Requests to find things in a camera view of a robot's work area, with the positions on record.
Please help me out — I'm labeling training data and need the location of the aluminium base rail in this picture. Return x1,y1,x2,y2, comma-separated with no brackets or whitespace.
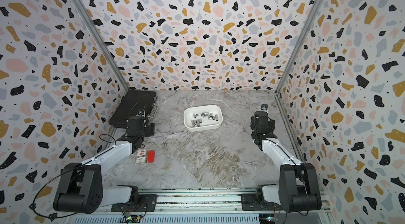
64,188,335,224

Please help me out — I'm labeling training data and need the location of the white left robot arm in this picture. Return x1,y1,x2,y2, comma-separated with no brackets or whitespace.
53,115,155,214

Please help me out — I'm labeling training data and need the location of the black tool case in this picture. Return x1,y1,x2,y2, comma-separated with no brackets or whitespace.
109,90,158,129

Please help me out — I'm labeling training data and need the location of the playing card box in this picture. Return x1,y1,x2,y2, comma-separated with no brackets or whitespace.
135,149,148,165

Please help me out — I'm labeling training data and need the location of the red rectangular block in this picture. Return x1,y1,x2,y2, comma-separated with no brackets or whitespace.
147,150,155,163

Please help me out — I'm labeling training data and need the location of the white plastic storage box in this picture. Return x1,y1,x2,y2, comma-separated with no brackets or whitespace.
183,105,224,132

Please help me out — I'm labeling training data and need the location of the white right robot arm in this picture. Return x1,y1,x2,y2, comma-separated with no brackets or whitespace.
251,110,322,213

